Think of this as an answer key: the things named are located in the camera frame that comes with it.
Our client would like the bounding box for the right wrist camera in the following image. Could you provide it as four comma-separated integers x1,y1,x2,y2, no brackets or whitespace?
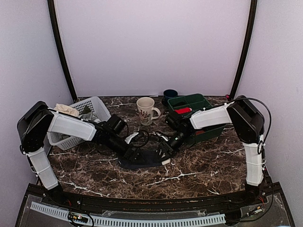
165,112,190,131

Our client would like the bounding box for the black front rail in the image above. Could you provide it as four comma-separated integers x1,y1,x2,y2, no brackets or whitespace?
80,195,230,211

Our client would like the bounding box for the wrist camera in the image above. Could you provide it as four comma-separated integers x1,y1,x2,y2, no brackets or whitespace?
107,114,126,134
165,112,190,131

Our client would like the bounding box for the black frame post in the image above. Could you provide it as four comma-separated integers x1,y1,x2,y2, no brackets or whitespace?
47,0,78,103
228,0,258,101

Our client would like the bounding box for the green divided organizer tray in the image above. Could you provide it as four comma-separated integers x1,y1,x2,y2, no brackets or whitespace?
168,94,225,144

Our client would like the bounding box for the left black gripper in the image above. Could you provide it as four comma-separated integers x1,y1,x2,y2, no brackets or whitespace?
106,133,146,163

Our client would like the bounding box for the left black frame post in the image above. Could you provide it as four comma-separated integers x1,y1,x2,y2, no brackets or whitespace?
47,0,78,103

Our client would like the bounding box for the white plastic laundry basket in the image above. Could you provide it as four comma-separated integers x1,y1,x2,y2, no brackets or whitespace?
47,96,111,150

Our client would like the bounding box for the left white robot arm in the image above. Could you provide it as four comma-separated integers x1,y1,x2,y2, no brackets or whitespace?
17,101,136,206

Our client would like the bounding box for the right black frame post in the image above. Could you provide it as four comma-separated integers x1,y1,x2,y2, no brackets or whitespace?
228,0,258,101

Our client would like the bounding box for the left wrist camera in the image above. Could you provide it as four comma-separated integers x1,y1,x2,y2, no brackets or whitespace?
107,114,126,134

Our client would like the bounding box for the dark blue mug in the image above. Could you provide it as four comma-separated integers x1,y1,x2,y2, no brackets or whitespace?
161,89,178,106

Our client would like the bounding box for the navy underwear white waistband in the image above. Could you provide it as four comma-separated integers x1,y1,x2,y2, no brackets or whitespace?
118,151,170,170

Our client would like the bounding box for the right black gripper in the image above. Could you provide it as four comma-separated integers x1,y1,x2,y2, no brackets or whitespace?
154,130,192,163

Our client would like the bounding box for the red rolled sock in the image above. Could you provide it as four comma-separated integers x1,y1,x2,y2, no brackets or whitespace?
175,107,192,114

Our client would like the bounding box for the grey garment in basket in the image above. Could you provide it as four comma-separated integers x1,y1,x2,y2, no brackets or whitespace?
79,105,94,121

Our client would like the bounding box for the white slotted cable duct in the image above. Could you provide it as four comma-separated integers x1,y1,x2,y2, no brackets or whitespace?
29,202,226,227

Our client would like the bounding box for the cream cloth in basket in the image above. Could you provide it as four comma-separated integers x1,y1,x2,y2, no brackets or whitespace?
54,104,80,117

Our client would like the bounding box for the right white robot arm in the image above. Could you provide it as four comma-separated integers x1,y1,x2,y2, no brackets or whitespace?
156,96,269,186

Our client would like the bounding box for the cream floral mug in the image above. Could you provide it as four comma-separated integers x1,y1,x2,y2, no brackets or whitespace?
136,97,161,126

